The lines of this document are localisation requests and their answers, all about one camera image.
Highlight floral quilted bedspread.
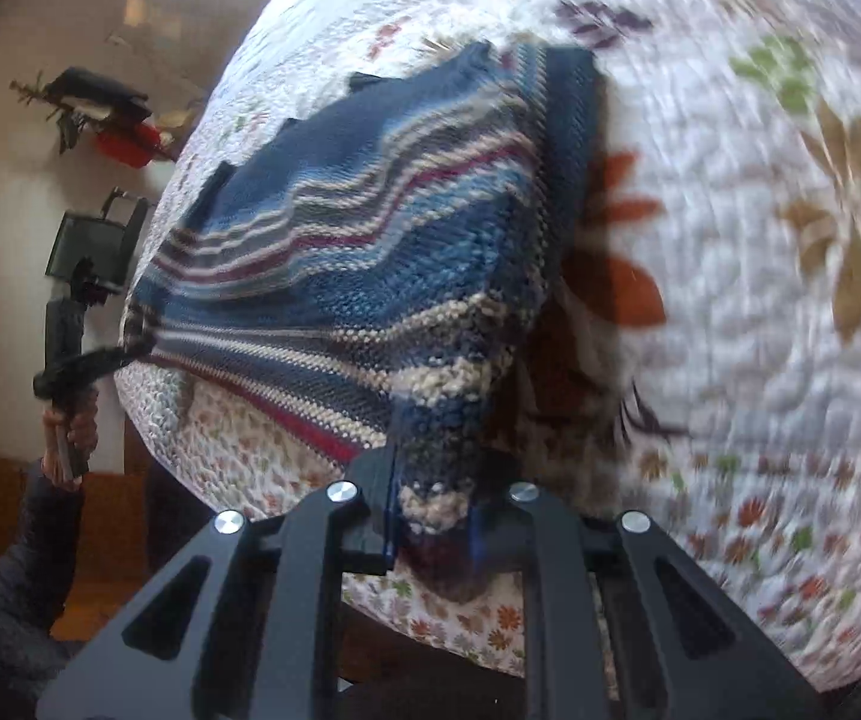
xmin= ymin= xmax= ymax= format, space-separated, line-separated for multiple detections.
xmin=111 ymin=0 xmax=861 ymax=692

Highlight red garment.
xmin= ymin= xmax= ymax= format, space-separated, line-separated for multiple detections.
xmin=91 ymin=122 xmax=165 ymax=167

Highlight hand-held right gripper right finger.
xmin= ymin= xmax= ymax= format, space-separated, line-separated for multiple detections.
xmin=466 ymin=484 xmax=830 ymax=720

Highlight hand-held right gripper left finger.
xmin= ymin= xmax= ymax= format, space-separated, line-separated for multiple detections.
xmin=34 ymin=446 xmax=403 ymax=720

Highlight black chair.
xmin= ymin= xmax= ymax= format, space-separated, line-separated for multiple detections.
xmin=43 ymin=187 xmax=151 ymax=295

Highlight wooden coat rack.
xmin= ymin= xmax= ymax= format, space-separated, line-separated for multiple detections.
xmin=8 ymin=66 xmax=185 ymax=166

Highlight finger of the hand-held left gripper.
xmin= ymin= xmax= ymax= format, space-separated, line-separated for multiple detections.
xmin=62 ymin=339 xmax=158 ymax=391

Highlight person's left hand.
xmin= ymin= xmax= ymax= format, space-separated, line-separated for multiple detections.
xmin=40 ymin=388 xmax=101 ymax=494

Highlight striped knitted sweater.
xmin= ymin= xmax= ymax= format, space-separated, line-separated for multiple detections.
xmin=121 ymin=41 xmax=605 ymax=602

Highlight person's left forearm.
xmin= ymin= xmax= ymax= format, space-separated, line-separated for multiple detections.
xmin=0 ymin=457 xmax=91 ymax=720

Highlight black jacket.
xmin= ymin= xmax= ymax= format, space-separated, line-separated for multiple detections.
xmin=47 ymin=66 xmax=152 ymax=122

